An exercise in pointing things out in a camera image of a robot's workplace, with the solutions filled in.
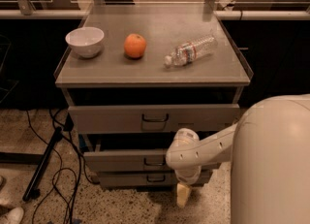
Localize grey drawer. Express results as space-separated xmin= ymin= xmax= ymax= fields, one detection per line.
xmin=84 ymin=140 xmax=171 ymax=173
xmin=69 ymin=104 xmax=239 ymax=134
xmin=96 ymin=169 xmax=214 ymax=189

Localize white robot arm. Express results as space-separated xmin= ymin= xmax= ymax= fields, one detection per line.
xmin=166 ymin=94 xmax=310 ymax=224

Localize grey bottom drawer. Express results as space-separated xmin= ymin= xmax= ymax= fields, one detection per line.
xmin=96 ymin=169 xmax=214 ymax=189

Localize grey top drawer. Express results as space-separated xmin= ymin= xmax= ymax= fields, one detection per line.
xmin=69 ymin=104 xmax=239 ymax=134

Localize grey drawer cabinet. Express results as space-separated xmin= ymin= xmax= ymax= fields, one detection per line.
xmin=53 ymin=2 xmax=254 ymax=158

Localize clear plastic water bottle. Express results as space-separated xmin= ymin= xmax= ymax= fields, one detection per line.
xmin=164 ymin=34 xmax=218 ymax=68

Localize black metal stand leg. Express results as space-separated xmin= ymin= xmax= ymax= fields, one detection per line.
xmin=22 ymin=127 xmax=62 ymax=202

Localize orange fruit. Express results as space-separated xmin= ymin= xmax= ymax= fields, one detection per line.
xmin=124 ymin=34 xmax=146 ymax=58

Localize white shoe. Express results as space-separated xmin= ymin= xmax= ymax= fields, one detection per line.
xmin=0 ymin=207 xmax=24 ymax=224

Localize white ceramic bowl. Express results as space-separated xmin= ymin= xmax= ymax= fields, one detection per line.
xmin=65 ymin=27 xmax=105 ymax=58

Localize black floor cable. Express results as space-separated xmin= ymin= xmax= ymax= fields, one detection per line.
xmin=25 ymin=108 xmax=98 ymax=224

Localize white counter rail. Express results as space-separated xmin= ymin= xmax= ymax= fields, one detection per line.
xmin=0 ymin=10 xmax=310 ymax=20

